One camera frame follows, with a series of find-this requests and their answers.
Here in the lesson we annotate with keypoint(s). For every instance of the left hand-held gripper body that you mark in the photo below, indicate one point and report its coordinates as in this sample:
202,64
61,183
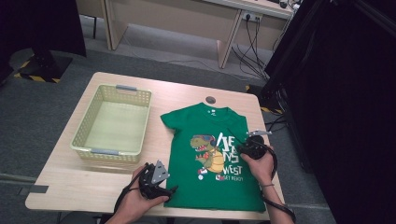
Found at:
149,186

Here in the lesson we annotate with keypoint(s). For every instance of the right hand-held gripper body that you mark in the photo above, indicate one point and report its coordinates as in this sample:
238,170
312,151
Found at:
257,149

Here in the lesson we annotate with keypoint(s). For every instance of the green dinosaur print t-shirt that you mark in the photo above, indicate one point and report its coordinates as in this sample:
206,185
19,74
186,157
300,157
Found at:
186,124

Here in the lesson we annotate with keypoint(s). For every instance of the pale green plastic basket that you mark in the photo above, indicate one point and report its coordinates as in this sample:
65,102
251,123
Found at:
118,124

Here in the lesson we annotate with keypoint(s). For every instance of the person's left hand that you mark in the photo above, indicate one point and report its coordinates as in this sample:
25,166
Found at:
134,202

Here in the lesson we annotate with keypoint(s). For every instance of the person's right hand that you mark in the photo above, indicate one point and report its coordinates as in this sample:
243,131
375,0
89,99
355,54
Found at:
264,171

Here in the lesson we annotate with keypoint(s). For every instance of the thin grey wrist band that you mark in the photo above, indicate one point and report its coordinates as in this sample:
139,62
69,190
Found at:
267,185

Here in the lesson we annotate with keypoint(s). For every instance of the yellow black hazard tape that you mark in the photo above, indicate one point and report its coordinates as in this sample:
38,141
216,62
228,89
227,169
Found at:
271,110
37,78

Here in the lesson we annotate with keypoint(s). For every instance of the grey round table grommet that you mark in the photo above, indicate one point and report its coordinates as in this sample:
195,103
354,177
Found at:
210,100

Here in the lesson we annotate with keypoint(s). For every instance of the grey floor tape piece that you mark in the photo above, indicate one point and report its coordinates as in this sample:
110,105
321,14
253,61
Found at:
37,188

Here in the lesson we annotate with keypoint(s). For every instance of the white power socket strip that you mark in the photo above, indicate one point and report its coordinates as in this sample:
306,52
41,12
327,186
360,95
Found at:
252,15

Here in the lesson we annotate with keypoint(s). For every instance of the beige wooden desk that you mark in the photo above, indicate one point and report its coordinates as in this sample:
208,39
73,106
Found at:
186,15

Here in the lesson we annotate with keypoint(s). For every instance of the black stand base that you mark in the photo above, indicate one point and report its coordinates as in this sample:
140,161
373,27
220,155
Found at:
46,67

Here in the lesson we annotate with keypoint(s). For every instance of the black curtain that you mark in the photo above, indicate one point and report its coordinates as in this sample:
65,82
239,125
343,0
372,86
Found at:
37,21

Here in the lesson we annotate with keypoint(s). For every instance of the black curtained frame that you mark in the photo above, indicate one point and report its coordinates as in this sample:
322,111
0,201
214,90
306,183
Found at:
342,124

